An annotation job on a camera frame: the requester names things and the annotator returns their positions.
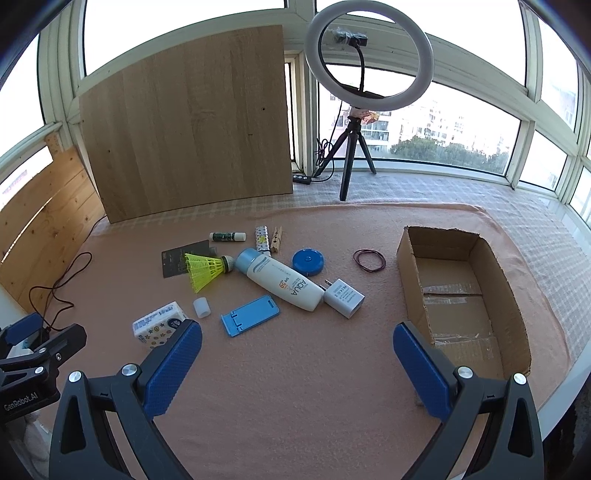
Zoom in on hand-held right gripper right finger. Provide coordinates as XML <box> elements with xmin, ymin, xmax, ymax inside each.
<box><xmin>392</xmin><ymin>322</ymin><xmax>546</xmax><ymax>480</ymax></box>

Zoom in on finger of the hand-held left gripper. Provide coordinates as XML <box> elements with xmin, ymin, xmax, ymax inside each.
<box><xmin>0</xmin><ymin>313</ymin><xmax>44</xmax><ymax>352</ymax></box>
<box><xmin>0</xmin><ymin>324</ymin><xmax>88</xmax><ymax>366</ymax></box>

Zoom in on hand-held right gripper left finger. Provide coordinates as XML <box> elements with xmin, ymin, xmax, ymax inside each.
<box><xmin>48</xmin><ymin>318</ymin><xmax>204</xmax><ymax>480</ymax></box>

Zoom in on patterned white tissue pack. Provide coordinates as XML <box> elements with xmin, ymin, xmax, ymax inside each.
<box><xmin>132</xmin><ymin>301</ymin><xmax>188</xmax><ymax>346</ymax></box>

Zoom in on cardboard box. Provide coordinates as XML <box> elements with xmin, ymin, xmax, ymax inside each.
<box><xmin>396</xmin><ymin>225</ymin><xmax>533</xmax><ymax>380</ymax></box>

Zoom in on blue phone stand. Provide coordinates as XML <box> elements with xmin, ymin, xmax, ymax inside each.
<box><xmin>220</xmin><ymin>294</ymin><xmax>280</xmax><ymax>338</ymax></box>

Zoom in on yellow plastic shuttlecock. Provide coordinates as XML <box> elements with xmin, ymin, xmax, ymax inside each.
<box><xmin>184</xmin><ymin>252</ymin><xmax>236</xmax><ymax>294</ymax></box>

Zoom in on black card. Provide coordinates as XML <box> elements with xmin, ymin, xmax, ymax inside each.
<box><xmin>161</xmin><ymin>240</ymin><xmax>218</xmax><ymax>279</ymax></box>

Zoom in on white charger plug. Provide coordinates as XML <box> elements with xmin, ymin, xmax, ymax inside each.
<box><xmin>322</xmin><ymin>277</ymin><xmax>365</xmax><ymax>319</ymax></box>

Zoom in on dark red hair ties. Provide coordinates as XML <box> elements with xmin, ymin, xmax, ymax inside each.
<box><xmin>353</xmin><ymin>248</ymin><xmax>387</xmax><ymax>273</ymax></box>

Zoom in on white sunscreen bottle blue cap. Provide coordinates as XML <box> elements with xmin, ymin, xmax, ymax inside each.
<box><xmin>235</xmin><ymin>248</ymin><xmax>324</xmax><ymax>313</ymax></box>

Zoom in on blue round tape measure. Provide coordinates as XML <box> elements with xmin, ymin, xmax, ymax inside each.
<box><xmin>292</xmin><ymin>248</ymin><xmax>325</xmax><ymax>277</ymax></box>

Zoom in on pine wood panel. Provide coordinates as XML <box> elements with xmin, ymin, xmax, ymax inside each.
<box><xmin>0</xmin><ymin>133</ymin><xmax>106</xmax><ymax>303</ymax></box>

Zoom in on checkered cloth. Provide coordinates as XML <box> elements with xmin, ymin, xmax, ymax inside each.
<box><xmin>92</xmin><ymin>172</ymin><xmax>591</xmax><ymax>370</ymax></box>

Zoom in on light wooden board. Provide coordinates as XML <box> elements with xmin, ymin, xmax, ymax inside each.
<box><xmin>79</xmin><ymin>25</ymin><xmax>295</xmax><ymax>226</ymax></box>

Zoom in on black usb cable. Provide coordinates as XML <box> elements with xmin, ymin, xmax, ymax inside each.
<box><xmin>28</xmin><ymin>251</ymin><xmax>93</xmax><ymax>331</ymax></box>

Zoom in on black ring light cable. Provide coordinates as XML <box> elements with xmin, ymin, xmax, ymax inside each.
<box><xmin>312</xmin><ymin>99</ymin><xmax>347</xmax><ymax>181</ymax></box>

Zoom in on white window frame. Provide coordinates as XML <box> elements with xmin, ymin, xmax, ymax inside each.
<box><xmin>0</xmin><ymin>0</ymin><xmax>591</xmax><ymax>232</ymax></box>

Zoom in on white ring light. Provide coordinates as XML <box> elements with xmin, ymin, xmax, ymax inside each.
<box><xmin>304</xmin><ymin>0</ymin><xmax>435</xmax><ymax>113</ymax></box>

